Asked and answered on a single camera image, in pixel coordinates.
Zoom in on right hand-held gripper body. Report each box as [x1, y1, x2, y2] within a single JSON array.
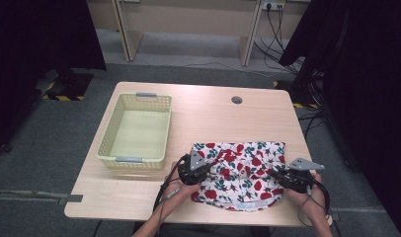
[[282, 157, 326, 195]]

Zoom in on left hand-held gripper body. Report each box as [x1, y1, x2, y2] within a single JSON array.
[[177, 152, 208, 186]]

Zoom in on white shirt with red roses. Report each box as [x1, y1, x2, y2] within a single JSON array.
[[190, 141, 287, 212]]

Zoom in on pale yellow plastic basket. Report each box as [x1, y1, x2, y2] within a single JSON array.
[[96, 92, 174, 172]]

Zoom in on person's left hand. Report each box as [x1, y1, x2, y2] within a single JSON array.
[[168, 160, 201, 205]]

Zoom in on person's right hand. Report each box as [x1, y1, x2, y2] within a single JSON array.
[[284, 173, 326, 215]]

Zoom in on yellow black hazard tape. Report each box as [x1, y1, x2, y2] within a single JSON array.
[[292, 102, 320, 110]]

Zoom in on black curtain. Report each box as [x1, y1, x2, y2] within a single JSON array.
[[0, 0, 108, 157], [278, 0, 401, 237]]

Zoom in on black stand base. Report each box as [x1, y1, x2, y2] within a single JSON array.
[[35, 67, 95, 103]]

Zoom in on right hand-held gripper black cable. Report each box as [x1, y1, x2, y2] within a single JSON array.
[[296, 179, 331, 228]]

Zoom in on hand-held gripper black cable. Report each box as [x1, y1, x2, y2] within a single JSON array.
[[153, 156, 190, 211], [296, 179, 331, 228]]

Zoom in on left hand-held gripper black cable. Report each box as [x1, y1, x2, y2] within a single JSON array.
[[153, 156, 190, 211]]

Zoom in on thin white floor cable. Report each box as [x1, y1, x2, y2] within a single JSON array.
[[145, 59, 276, 79]]

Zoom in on bundle of black cables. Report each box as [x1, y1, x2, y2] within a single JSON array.
[[253, 3, 326, 141]]

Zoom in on beige wooden desk frame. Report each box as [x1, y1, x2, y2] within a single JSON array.
[[110, 0, 265, 67]]

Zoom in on white wall socket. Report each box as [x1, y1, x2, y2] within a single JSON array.
[[261, 0, 286, 11]]

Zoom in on grey floor cable cover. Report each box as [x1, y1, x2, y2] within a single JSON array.
[[0, 189, 69, 202]]

